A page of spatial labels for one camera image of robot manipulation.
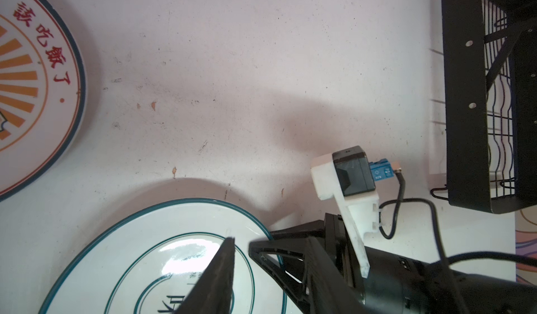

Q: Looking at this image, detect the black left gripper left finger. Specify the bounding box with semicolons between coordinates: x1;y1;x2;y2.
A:
175;237;235;314

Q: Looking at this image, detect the black two-tier dish rack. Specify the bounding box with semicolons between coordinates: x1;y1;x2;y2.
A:
441;0;536;214

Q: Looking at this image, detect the white plate green quatrefoil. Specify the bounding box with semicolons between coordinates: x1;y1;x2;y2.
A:
40;198;289;313

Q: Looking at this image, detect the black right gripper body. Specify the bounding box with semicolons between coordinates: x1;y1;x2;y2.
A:
324;213;432;313

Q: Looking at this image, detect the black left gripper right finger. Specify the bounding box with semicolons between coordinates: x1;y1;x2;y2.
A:
303;237;365;313

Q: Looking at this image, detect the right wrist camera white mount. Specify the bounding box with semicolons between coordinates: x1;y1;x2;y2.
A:
310;146;380;278

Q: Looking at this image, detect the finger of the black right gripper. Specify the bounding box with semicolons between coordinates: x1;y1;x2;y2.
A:
248;239;310;306
271;220;325;240

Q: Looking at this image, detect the small orange sunburst plate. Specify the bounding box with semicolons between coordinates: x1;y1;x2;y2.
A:
1;0;88;200

